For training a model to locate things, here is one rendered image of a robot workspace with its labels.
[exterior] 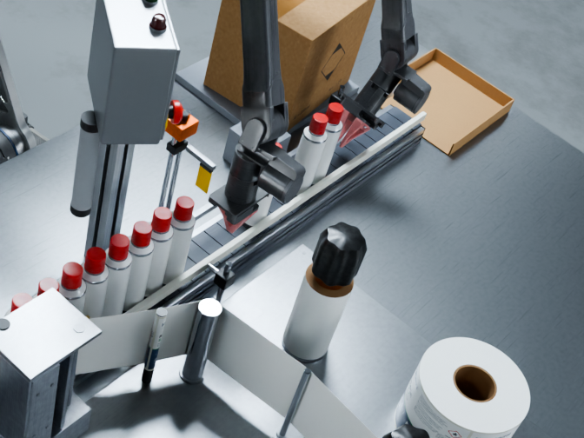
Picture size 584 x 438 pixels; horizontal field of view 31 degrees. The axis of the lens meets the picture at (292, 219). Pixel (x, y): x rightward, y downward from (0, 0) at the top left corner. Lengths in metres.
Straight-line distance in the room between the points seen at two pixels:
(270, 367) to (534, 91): 2.91
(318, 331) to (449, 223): 0.62
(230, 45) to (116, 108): 0.85
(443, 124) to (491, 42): 2.05
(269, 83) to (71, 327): 0.52
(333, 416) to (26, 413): 0.49
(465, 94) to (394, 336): 0.94
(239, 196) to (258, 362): 0.30
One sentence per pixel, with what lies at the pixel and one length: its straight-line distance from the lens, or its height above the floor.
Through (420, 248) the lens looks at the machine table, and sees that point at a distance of 2.32.
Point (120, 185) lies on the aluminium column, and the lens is 1.95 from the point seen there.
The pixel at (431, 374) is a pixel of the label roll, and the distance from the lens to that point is 1.84.
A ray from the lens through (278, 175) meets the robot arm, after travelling 1.79.
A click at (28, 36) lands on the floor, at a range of 4.02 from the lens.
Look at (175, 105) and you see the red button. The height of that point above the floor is 1.34.
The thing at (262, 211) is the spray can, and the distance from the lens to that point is 2.13.
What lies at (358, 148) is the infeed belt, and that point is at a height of 0.88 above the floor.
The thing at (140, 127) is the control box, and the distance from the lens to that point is 1.64.
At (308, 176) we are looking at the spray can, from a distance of 2.22.
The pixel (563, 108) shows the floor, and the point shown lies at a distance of 4.49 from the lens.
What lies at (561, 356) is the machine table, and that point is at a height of 0.83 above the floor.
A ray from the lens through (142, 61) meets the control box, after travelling 1.56.
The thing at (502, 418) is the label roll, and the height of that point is 1.02.
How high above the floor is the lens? 2.39
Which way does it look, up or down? 43 degrees down
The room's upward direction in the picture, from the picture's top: 18 degrees clockwise
